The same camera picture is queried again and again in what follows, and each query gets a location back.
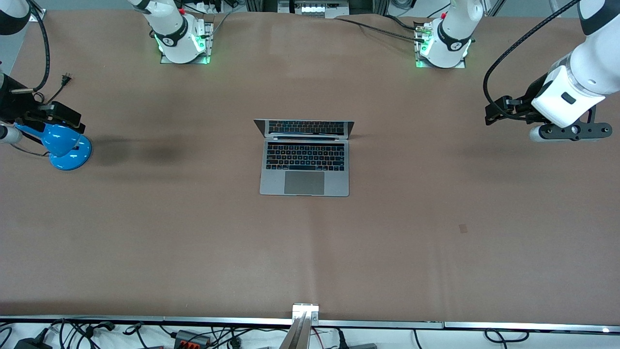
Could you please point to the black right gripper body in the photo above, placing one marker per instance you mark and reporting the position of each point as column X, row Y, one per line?
column 14, row 103

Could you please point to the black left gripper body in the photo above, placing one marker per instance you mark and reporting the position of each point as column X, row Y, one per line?
column 526, row 98

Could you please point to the grey aluminium laptop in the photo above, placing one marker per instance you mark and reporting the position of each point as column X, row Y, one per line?
column 304, row 183

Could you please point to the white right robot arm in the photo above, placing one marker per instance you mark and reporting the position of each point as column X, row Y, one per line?
column 170, row 26

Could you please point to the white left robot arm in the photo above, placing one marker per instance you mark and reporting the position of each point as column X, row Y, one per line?
column 592, row 63

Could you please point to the blue desk lamp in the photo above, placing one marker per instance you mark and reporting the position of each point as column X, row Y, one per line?
column 65, row 148

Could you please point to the white power strip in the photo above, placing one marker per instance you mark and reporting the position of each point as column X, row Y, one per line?
column 314, row 7

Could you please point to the black power adapter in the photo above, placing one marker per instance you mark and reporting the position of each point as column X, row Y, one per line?
column 33, row 344

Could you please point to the grey adapter with orange connectors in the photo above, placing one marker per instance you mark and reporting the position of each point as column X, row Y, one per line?
column 192, row 338

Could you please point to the aluminium table edge rail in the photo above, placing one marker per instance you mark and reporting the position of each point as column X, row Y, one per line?
column 145, row 320

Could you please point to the aluminium camera mount pole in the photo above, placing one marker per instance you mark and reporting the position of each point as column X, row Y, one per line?
column 302, row 329

